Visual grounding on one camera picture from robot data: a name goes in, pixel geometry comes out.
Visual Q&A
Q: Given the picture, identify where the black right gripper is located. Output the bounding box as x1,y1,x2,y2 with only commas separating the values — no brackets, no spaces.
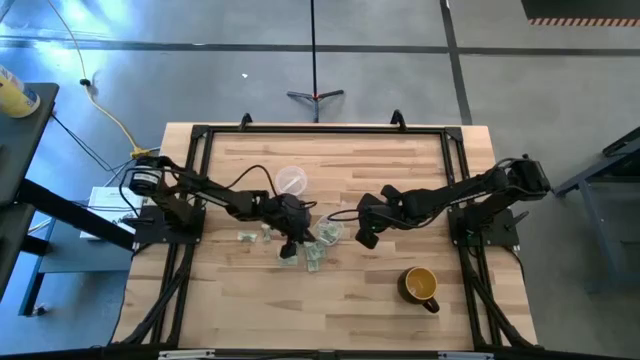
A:
355,185,402,250

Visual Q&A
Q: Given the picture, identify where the clear round plastic container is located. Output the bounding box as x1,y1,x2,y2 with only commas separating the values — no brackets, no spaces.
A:
274,164,310,197
313,214,346,247

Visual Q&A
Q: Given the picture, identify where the brown mug yellow inside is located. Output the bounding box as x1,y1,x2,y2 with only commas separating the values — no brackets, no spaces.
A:
397,266,441,315

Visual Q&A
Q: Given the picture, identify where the black tripod stand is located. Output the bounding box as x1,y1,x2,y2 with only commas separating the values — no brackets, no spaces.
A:
286,0,345,124

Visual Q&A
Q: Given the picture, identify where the white paper sheet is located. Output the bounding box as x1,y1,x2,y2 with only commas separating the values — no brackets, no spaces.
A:
79,185,151,241

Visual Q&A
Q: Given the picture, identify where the blue metal stand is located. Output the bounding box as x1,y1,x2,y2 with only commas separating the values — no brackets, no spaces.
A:
18,217,135,317

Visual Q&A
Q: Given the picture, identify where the blue metal cart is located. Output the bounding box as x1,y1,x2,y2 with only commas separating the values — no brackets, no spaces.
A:
551,127,640,291

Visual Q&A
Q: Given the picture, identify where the black desk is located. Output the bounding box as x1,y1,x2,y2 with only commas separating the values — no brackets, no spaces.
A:
0,82,139,301

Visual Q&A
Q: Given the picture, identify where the black hazard-striped mat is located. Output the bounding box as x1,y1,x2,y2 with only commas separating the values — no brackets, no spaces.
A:
521,0,640,27

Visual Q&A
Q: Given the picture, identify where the yellow wipes canister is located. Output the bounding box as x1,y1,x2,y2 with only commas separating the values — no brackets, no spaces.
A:
0,64,41,120

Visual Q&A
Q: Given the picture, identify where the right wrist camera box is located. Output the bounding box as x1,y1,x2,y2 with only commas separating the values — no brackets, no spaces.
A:
356,193,385,226

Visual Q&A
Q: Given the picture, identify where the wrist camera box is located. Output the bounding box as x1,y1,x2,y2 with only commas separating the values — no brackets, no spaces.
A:
294,199,317,242
356,193,385,226

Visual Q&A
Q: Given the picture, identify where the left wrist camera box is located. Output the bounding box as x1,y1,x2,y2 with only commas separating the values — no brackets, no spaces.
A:
294,199,317,242

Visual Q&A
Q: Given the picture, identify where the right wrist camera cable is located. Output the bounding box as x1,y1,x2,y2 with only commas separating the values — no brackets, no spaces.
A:
327,208,362,223

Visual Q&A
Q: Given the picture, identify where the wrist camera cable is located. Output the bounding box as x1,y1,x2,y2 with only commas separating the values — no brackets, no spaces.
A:
327,208,362,223
224,164,279,199

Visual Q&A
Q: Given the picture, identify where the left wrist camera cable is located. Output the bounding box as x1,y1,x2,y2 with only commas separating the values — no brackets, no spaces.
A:
224,164,279,199

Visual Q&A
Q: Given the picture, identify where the black metal table frame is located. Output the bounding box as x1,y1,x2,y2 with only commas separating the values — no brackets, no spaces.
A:
112,122,539,354

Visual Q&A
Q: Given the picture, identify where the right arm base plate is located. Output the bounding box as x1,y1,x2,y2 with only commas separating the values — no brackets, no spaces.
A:
447,206,521,249

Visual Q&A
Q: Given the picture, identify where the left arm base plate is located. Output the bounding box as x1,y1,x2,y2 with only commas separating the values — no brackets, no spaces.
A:
132,202,207,246

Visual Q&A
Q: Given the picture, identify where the black cable bundle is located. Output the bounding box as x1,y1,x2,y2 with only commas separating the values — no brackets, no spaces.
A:
119,243,197,346
458,247,536,349

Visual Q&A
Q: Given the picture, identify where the white metal bracket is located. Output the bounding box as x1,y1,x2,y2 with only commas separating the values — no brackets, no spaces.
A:
438,351,495,360
157,349,216,360

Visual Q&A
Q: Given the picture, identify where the yellow floor cable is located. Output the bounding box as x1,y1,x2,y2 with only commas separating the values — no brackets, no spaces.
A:
47,0,151,159

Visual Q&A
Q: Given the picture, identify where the black floor cable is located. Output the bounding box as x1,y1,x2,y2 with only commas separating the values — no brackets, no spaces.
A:
49,113,151,187

